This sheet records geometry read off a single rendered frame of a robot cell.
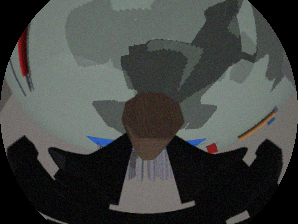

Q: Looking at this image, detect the red cube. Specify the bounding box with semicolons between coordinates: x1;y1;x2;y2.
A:
206;143;218;155

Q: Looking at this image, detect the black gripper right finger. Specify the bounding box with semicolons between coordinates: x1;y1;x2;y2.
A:
166;136;247;204

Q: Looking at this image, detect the blue flat strip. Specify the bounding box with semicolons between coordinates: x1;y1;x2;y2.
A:
86;136;205;147

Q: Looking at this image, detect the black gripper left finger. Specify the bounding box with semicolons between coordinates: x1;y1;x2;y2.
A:
48;133;133;206

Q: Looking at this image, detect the hammer with wooden handle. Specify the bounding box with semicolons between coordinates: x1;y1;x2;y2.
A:
238;107;278;141

